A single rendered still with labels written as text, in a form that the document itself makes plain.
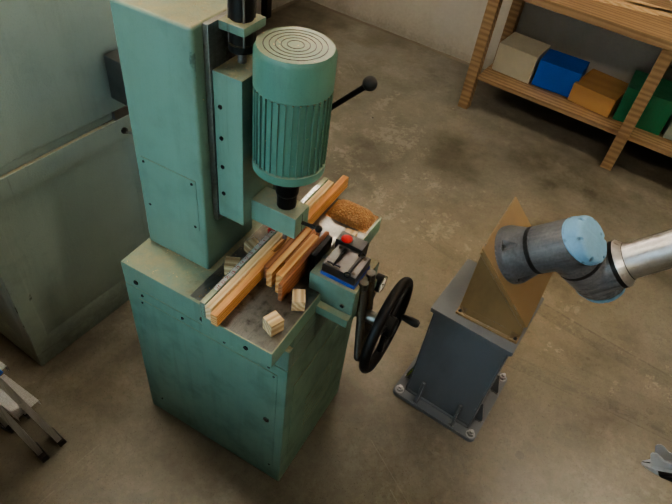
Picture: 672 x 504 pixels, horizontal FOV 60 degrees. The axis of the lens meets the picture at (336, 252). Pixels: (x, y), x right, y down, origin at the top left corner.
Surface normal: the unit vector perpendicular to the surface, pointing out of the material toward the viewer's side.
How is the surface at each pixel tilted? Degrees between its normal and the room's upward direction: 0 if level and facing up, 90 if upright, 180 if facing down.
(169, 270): 0
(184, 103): 90
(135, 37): 90
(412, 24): 90
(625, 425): 0
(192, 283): 0
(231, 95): 90
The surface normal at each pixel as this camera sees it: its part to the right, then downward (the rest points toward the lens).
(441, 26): -0.56, 0.54
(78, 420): 0.11, -0.70
